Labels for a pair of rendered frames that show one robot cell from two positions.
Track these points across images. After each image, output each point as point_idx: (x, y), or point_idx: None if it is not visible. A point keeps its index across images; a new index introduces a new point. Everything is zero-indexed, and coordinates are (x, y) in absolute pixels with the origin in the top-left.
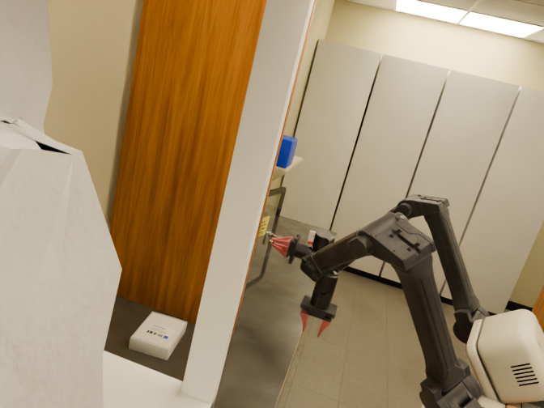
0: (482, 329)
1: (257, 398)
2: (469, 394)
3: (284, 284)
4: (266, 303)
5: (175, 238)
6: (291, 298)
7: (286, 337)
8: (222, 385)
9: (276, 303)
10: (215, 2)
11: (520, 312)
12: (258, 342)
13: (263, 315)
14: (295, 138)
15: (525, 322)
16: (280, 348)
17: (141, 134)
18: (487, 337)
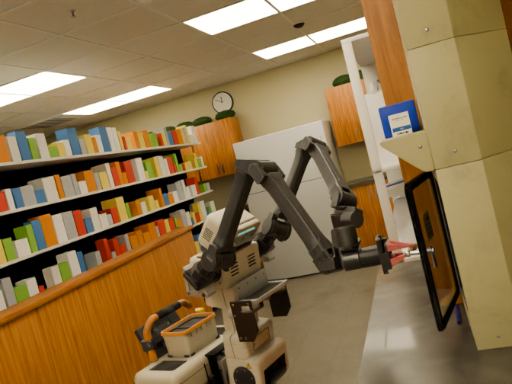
0: (242, 220)
1: (388, 290)
2: None
3: (413, 377)
4: (421, 341)
5: None
6: (392, 362)
7: (381, 324)
8: (415, 286)
9: (408, 346)
10: None
11: (217, 212)
12: (406, 311)
13: (416, 329)
14: (381, 107)
15: (225, 208)
16: (383, 315)
17: None
18: (248, 214)
